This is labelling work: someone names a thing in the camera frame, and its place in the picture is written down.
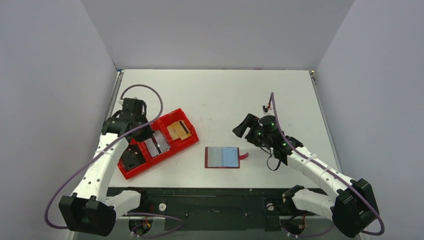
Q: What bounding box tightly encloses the gold brown card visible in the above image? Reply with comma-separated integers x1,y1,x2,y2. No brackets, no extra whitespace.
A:
167,120,192,141

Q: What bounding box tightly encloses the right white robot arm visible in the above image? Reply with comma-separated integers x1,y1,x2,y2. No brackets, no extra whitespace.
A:
232,113,382,238

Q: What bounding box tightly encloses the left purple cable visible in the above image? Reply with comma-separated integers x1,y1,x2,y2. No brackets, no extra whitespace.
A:
44,84,186,239

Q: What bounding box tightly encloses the purple cable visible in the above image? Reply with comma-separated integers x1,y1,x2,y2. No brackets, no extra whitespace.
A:
44,84,186,239
268,92,386,239

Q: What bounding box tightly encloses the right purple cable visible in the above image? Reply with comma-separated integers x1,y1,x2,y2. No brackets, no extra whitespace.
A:
268,92,386,239

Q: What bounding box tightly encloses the black card in tray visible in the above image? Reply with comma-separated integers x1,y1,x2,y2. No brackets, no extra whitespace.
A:
121,146,146,171

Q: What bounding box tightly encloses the red plastic compartment tray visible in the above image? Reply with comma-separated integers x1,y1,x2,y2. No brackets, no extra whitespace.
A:
117,108,199,180

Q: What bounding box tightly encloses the red leather card holder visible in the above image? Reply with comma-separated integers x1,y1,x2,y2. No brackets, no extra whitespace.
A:
204,146,249,169

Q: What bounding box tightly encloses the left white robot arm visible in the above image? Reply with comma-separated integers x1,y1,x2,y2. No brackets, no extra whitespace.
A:
58,98,153,237

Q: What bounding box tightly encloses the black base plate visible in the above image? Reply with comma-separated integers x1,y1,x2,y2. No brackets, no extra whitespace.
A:
125,187,336,237

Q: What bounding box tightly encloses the silver striped card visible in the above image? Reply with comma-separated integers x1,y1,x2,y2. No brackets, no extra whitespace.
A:
144,130,171,158

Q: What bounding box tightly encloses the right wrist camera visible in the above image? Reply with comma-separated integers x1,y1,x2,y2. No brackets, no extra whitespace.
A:
262,105,271,113

